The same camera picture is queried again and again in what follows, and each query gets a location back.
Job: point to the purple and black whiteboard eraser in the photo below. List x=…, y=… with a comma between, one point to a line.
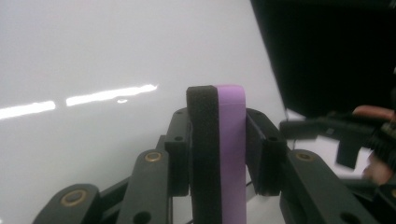
x=222, y=149

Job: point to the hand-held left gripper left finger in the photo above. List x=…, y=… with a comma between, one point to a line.
x=178, y=155

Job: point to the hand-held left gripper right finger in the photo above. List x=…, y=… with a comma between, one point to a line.
x=264, y=155

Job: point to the white whiteboard with black rim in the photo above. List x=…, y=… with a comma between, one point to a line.
x=109, y=56

